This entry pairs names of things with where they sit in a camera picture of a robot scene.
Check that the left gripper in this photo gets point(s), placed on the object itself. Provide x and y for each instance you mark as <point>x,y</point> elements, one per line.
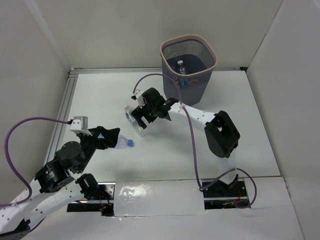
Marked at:
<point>91,139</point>

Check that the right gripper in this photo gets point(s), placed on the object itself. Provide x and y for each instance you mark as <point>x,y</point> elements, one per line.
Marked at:
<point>137,112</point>

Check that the green white label bottle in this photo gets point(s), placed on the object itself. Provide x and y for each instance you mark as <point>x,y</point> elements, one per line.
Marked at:
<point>133,122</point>

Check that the crushed blue cap bottle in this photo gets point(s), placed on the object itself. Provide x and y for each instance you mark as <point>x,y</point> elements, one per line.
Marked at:
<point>123,142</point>

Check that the blue label water bottle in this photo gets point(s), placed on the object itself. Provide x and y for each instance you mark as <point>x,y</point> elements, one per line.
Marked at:
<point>182,70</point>

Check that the orange juice bottle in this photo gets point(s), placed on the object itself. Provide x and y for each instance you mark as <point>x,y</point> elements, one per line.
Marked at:
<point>193,83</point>

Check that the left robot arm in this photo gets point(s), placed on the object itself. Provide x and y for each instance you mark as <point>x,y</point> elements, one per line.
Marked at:
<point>58,183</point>

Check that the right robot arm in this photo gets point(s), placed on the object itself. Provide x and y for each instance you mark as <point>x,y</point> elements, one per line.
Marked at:
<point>221,134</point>

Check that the grey mesh waste bin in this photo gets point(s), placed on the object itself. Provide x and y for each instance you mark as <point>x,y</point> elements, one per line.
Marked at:
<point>198,57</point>

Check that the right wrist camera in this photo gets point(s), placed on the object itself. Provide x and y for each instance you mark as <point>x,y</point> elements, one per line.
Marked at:
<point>137,96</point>

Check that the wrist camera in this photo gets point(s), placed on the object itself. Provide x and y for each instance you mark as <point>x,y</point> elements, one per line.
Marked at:
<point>137,96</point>
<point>79,125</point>

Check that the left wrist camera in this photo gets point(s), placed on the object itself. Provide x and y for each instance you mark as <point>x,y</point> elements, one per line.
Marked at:
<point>79,125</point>

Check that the aluminium frame rail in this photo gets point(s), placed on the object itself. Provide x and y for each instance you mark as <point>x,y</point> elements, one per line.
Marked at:
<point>170,150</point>

